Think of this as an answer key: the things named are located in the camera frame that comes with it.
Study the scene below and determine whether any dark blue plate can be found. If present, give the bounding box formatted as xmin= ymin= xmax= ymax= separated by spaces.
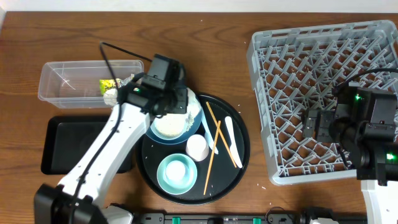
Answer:
xmin=146 ymin=88 xmax=203 ymax=145

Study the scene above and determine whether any pile of white rice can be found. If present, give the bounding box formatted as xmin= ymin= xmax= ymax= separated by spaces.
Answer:
xmin=154 ymin=112 xmax=195 ymax=138

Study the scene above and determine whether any pink cup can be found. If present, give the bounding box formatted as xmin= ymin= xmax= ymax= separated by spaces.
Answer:
xmin=185 ymin=134 xmax=209 ymax=162

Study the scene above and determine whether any silver foil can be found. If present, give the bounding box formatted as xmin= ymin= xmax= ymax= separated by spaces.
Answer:
xmin=119 ymin=73 xmax=134 ymax=87

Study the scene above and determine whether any yellow snack wrapper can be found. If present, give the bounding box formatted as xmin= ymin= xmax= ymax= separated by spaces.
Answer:
xmin=99 ymin=78 xmax=121 ymax=95

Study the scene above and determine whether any white tissue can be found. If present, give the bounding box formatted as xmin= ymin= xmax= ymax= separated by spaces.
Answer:
xmin=103 ymin=88 xmax=118 ymax=106

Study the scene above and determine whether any white cup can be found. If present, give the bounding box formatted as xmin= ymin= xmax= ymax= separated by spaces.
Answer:
xmin=165 ymin=161 xmax=186 ymax=184

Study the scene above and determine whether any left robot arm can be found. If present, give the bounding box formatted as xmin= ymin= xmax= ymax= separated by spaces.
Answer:
xmin=34 ymin=54 xmax=188 ymax=223

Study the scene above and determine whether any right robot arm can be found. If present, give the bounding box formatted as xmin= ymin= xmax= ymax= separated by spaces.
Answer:
xmin=302 ymin=86 xmax=397 ymax=223

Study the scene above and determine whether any grey dishwasher rack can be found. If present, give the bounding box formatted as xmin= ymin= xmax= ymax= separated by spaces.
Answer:
xmin=246 ymin=20 xmax=397 ymax=185

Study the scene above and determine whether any wooden chopstick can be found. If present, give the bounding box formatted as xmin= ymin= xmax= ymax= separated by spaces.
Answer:
xmin=206 ymin=101 xmax=237 ymax=168
xmin=203 ymin=121 xmax=221 ymax=195

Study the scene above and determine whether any light blue plastic knife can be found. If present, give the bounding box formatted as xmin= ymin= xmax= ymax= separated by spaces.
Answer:
xmin=201 ymin=110 xmax=214 ymax=149

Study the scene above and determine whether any black round tray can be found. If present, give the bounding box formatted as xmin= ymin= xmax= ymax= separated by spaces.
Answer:
xmin=136 ymin=93 xmax=250 ymax=205

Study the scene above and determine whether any teal bowl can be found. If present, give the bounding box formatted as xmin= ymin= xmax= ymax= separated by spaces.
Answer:
xmin=157 ymin=154 xmax=198 ymax=195

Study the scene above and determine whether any clear plastic bin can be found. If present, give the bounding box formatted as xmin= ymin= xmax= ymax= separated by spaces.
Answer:
xmin=37 ymin=59 xmax=146 ymax=110

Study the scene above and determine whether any black rectangular tray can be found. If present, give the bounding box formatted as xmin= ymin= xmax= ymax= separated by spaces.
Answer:
xmin=40 ymin=115 xmax=133 ymax=175

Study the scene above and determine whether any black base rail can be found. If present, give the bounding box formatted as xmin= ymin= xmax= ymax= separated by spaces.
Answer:
xmin=130 ymin=212 xmax=368 ymax=224

